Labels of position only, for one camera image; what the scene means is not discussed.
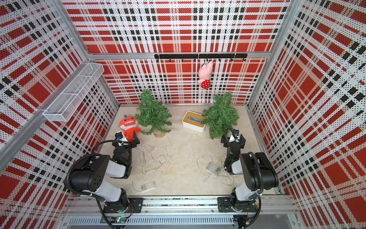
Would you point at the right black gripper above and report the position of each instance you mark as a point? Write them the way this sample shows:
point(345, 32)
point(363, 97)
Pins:
point(226, 140)

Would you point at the white tissue box wooden lid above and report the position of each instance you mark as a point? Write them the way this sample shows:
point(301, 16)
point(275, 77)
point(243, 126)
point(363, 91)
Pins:
point(193, 121)

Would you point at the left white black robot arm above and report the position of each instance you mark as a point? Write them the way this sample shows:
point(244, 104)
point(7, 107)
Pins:
point(87, 176)

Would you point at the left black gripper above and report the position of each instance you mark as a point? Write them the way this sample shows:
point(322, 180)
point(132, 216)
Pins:
point(132, 143)

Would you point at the right small green christmas tree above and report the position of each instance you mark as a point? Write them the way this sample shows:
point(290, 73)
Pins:
point(221, 116)

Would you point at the small green christmas tree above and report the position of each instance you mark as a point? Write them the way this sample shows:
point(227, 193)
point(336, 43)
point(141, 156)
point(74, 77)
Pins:
point(153, 114)
point(221, 116)

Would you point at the left small green christmas tree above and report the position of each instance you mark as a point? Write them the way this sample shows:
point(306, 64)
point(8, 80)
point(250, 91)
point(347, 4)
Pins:
point(153, 114)

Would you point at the red shark plush toy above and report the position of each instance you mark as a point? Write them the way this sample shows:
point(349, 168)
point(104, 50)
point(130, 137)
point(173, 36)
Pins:
point(129, 126)

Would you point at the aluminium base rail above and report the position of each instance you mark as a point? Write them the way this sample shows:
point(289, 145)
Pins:
point(276, 212)

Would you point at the white wire mesh basket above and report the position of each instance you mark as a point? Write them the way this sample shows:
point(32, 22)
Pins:
point(64, 106)

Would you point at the black wall hook rail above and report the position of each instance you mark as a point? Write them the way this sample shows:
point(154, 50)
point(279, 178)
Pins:
point(201, 56)

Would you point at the right clear string light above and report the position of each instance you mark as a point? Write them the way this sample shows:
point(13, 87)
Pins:
point(213, 165)

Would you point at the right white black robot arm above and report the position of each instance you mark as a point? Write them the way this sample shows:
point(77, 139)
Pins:
point(258, 172)

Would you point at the pink pig plush toy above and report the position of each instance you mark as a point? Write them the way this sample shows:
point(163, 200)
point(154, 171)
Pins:
point(204, 75)

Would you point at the clear star string light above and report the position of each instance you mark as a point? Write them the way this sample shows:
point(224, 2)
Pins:
point(151, 160)

